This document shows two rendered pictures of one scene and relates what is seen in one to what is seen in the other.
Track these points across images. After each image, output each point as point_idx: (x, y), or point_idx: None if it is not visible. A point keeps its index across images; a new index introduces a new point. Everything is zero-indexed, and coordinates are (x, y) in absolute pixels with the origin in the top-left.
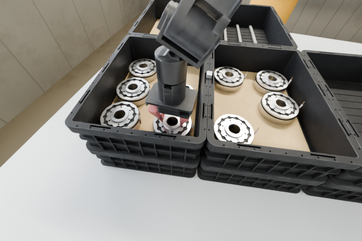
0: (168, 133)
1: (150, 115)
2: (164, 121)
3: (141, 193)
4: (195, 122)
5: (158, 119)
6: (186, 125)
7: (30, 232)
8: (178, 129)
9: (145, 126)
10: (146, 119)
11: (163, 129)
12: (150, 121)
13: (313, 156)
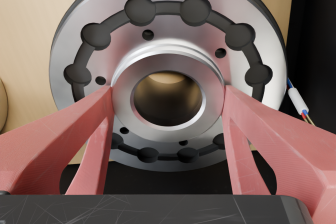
0: (166, 151)
1: (2, 7)
2: (122, 114)
3: None
4: None
5: (80, 93)
6: (252, 92)
7: None
8: (213, 126)
9: (29, 80)
10: (1, 38)
11: (135, 141)
12: (35, 48)
13: None
